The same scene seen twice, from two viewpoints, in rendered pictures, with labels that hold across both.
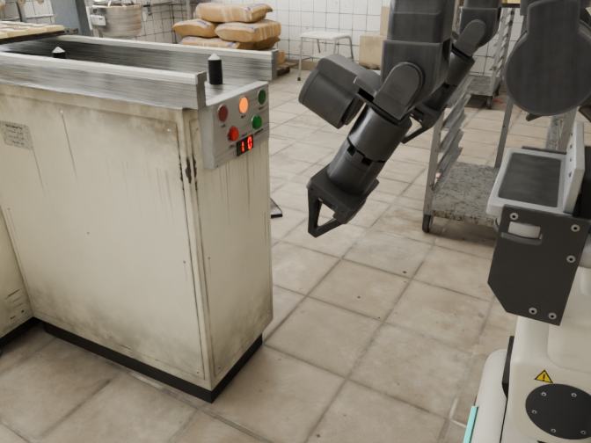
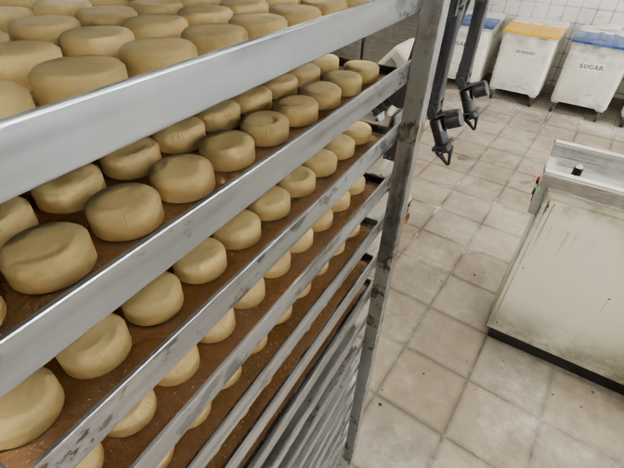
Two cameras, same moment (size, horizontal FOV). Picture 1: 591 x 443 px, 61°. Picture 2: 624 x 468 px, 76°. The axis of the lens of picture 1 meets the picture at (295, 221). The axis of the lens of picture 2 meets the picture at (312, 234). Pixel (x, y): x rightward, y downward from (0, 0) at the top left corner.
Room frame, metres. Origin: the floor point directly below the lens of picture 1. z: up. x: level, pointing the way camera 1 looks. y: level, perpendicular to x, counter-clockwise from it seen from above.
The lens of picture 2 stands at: (2.56, -0.67, 1.58)
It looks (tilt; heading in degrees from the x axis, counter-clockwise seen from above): 39 degrees down; 184
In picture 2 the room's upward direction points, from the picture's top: 2 degrees clockwise
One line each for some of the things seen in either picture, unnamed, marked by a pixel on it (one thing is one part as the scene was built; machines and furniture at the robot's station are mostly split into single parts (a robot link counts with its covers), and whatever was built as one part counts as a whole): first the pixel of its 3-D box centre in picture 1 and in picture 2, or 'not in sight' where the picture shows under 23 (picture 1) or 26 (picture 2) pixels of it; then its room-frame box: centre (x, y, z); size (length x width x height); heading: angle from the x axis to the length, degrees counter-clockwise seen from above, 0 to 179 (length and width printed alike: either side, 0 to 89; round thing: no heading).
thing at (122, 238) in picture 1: (135, 216); (607, 279); (1.28, 0.45, 0.45); 0.70 x 0.34 x 0.90; 63
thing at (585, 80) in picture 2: not in sight; (591, 73); (-1.95, 1.83, 0.38); 0.64 x 0.54 x 0.77; 149
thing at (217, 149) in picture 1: (237, 122); (542, 185); (1.11, 0.13, 0.77); 0.24 x 0.04 x 0.14; 153
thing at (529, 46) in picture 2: not in sight; (525, 61); (-2.27, 1.26, 0.38); 0.64 x 0.54 x 0.77; 151
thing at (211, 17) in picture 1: (232, 11); not in sight; (5.47, 0.63, 0.62); 0.72 x 0.42 x 0.17; 66
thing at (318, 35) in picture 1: (328, 56); not in sight; (5.21, -0.33, 0.23); 0.45 x 0.45 x 0.46; 52
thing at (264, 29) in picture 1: (251, 29); not in sight; (5.33, 0.44, 0.47); 0.72 x 0.42 x 0.17; 155
